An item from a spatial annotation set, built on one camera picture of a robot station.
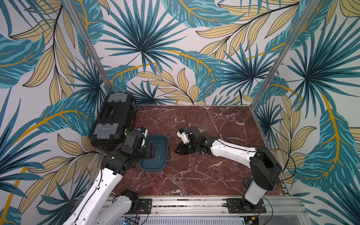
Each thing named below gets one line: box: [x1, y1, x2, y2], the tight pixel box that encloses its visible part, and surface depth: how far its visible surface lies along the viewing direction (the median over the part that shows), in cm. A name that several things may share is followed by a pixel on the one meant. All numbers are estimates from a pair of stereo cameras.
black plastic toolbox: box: [89, 91, 138, 151], surface depth 91 cm
